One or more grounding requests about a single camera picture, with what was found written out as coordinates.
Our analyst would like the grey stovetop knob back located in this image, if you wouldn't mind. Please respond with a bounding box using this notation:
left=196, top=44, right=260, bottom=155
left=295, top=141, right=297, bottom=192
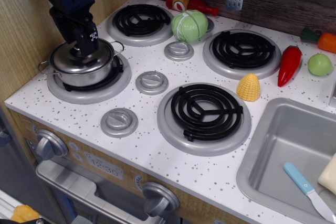
left=164, top=41, right=194, bottom=61

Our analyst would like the red toy chili pepper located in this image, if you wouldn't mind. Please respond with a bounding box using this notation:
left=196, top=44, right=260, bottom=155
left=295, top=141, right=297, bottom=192
left=278, top=46, right=302, bottom=87

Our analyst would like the back right stove burner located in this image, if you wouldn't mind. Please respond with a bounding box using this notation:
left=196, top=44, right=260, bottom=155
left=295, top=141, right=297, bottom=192
left=203, top=29, right=281, bottom=80

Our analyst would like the yellow toy corn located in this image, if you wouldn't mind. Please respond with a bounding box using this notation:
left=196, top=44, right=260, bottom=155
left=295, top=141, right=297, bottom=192
left=236, top=73, right=260, bottom=102

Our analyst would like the orange toy carrot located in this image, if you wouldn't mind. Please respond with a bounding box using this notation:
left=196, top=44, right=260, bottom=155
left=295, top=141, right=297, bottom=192
left=300, top=28, right=335, bottom=53

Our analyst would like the back left stove burner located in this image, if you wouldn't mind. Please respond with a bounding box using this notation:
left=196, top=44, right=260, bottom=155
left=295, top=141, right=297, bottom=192
left=108, top=4, right=173, bottom=47

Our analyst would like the front left stove burner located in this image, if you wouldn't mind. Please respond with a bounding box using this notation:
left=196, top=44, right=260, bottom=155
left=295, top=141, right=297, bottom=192
left=47, top=54, right=132, bottom=104

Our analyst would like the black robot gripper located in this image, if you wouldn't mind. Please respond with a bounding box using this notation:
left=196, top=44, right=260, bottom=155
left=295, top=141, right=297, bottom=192
left=49, top=0, right=99, bottom=57

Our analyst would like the right oven knob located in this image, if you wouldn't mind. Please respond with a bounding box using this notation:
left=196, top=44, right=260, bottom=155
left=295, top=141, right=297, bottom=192
left=142, top=182, right=180, bottom=217

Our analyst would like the oven knob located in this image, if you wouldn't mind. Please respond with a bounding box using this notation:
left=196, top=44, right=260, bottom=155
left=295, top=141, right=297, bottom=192
left=36, top=130, right=68, bottom=161
left=142, top=182, right=180, bottom=217

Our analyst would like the steel pot lid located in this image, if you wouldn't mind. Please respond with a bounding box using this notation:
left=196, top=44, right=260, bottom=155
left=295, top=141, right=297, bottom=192
left=50, top=39, right=114, bottom=75

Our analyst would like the stove burner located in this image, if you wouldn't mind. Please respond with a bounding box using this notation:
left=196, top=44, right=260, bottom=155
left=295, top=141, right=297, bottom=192
left=157, top=83, right=251, bottom=157
left=47, top=54, right=132, bottom=104
left=108, top=4, right=173, bottom=47
left=203, top=29, right=281, bottom=80

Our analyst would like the grey toy sink basin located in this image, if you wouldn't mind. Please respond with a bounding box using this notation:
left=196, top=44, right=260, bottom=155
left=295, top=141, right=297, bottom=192
left=236, top=98, right=335, bottom=223

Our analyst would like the grey oven door handle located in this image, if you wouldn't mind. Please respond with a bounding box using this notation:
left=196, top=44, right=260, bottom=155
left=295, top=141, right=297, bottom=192
left=36, top=161, right=166, bottom=223

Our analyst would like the yellow toy on floor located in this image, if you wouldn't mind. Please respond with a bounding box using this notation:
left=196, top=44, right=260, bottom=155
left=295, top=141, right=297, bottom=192
left=10, top=205, right=39, bottom=223

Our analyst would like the front right stove burner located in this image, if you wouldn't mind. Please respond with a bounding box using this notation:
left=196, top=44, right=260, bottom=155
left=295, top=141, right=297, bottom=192
left=157, top=83, right=251, bottom=157

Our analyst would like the blue handled toy knife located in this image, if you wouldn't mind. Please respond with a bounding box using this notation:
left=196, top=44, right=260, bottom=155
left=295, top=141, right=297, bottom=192
left=283, top=162, right=335, bottom=223

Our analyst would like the green toy apple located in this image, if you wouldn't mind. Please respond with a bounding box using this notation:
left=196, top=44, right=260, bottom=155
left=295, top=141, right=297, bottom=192
left=308, top=54, right=334, bottom=76

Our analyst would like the red toy ketchup bottle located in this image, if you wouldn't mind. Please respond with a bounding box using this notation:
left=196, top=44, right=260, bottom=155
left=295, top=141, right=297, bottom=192
left=165, top=0, right=219, bottom=16

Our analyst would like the left oven knob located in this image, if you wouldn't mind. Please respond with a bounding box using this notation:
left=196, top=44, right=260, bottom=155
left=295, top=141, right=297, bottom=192
left=36, top=130, right=68, bottom=161

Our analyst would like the green toy cabbage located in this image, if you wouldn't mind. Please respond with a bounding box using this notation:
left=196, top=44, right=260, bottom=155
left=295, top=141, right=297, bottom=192
left=171, top=10, right=208, bottom=42

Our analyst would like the cream toy butter block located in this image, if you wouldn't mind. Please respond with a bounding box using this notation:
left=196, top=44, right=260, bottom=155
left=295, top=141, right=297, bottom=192
left=318, top=154, right=336, bottom=194

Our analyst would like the small steel pot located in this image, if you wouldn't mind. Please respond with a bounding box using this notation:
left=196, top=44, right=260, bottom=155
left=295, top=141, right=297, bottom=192
left=38, top=41, right=124, bottom=87

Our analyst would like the grey stovetop knob front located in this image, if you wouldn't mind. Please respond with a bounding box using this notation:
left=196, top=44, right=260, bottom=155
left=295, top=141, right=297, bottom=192
left=100, top=108, right=138, bottom=138

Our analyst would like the grey faucet base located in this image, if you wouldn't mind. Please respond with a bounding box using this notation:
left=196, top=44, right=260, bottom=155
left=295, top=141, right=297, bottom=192
left=328, top=84, right=336, bottom=108

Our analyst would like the grey stovetop knob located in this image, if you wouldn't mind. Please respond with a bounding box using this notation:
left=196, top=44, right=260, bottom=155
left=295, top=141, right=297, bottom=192
left=164, top=41, right=194, bottom=61
left=100, top=108, right=138, bottom=138
left=135, top=71, right=169, bottom=95

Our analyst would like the grey stovetop knob middle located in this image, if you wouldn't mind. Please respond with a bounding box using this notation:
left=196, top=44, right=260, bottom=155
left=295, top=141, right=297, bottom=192
left=135, top=71, right=169, bottom=95

